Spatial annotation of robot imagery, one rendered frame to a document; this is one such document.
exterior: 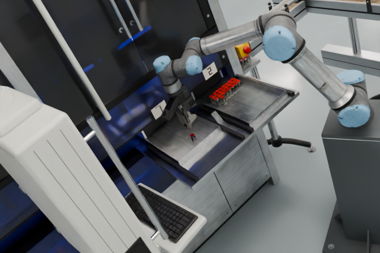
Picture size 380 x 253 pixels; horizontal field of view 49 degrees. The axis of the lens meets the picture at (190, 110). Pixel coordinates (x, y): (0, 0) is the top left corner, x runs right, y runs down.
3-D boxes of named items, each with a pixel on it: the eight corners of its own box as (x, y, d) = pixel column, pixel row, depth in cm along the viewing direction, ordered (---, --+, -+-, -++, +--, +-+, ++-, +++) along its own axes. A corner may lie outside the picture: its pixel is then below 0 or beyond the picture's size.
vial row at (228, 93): (216, 105, 211) (213, 99, 208) (241, 86, 217) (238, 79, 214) (219, 107, 209) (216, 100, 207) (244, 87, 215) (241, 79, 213)
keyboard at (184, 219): (119, 207, 189) (116, 204, 188) (139, 186, 196) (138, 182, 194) (176, 244, 161) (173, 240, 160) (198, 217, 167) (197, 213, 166)
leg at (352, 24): (356, 112, 288) (339, 14, 246) (363, 104, 291) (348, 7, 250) (368, 116, 281) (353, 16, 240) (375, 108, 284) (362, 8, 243)
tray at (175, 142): (142, 141, 210) (139, 136, 208) (180, 111, 219) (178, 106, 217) (181, 166, 184) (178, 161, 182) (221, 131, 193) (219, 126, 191)
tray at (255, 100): (204, 108, 213) (202, 103, 211) (240, 79, 222) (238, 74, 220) (250, 129, 187) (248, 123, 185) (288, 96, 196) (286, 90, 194)
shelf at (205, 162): (137, 150, 209) (135, 147, 208) (232, 73, 234) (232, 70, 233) (193, 190, 173) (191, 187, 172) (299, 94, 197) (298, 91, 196)
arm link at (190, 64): (199, 46, 170) (176, 51, 174) (194, 61, 162) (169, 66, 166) (206, 62, 174) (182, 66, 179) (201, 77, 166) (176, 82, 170)
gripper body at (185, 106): (197, 106, 184) (188, 84, 177) (182, 117, 181) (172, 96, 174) (187, 101, 189) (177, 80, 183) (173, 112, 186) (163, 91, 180)
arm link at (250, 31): (292, -4, 159) (182, 35, 181) (290, 9, 151) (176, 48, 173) (301, 22, 165) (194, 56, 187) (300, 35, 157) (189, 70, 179)
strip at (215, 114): (214, 123, 200) (210, 113, 197) (219, 119, 202) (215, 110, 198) (234, 131, 190) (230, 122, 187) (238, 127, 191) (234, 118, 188)
